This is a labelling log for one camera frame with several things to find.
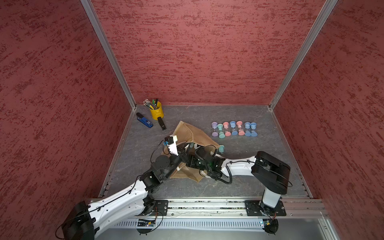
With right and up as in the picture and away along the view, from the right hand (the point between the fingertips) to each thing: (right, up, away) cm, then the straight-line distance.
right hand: (184, 164), depth 84 cm
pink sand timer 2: (+39, +17, +18) cm, 46 cm away
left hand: (+4, +13, -11) cm, 18 cm away
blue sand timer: (+34, +22, +22) cm, 46 cm away
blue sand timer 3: (+49, +21, +22) cm, 58 cm away
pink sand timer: (+29, +16, +17) cm, 37 cm away
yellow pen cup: (-21, +31, +22) cm, 44 cm away
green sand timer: (+24, +16, +16) cm, 33 cm away
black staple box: (-18, +23, +22) cm, 37 cm away
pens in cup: (-24, +36, +19) cm, 48 cm away
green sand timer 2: (+23, +7, +10) cm, 26 cm away
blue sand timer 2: (+43, +17, +19) cm, 50 cm away
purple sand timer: (+20, +22, +22) cm, 37 cm away
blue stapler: (-35, +27, +24) cm, 51 cm away
